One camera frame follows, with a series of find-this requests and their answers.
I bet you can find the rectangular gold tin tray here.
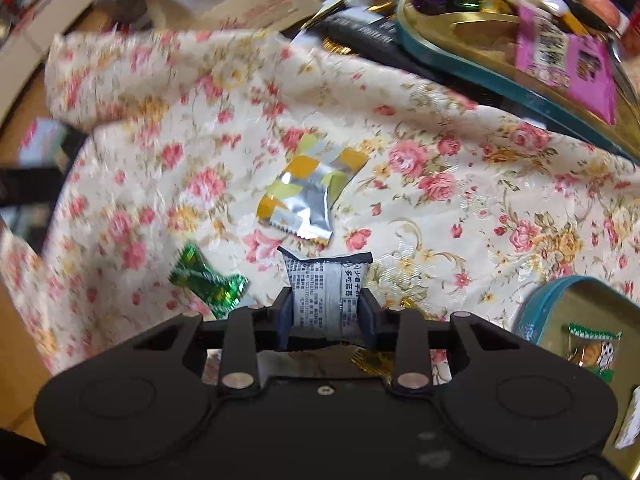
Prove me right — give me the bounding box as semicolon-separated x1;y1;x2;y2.
517;275;640;480

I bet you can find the green cookie packet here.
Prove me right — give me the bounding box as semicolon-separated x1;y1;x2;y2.
567;322;623;384

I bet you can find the white strip snack packet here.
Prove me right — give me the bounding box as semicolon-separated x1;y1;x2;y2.
615;387;640;449

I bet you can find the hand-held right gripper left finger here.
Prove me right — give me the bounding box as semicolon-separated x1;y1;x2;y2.
132;287;293;397

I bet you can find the heart-shaped gold tin tray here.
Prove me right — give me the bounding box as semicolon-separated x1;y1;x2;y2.
397;0;640;161

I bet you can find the black flat box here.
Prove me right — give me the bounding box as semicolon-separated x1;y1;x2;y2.
290;10;401;57

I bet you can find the floral tablecloth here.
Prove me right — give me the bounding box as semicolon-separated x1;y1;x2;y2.
0;27;640;376

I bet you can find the green foil candy bar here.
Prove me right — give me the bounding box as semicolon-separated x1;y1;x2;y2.
169;241;249;319

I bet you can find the pink snack packet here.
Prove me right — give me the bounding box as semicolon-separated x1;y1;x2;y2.
515;4;617;126

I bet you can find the black white-label snack packet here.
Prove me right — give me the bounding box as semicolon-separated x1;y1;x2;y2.
277;246;373;343

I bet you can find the small printed box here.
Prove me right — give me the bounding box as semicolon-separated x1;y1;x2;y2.
20;119;67;167

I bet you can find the yellow silver snack packet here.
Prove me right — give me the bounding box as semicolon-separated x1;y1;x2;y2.
257;132;368;246

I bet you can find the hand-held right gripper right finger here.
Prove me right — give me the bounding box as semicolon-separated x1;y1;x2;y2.
360;290;521;396

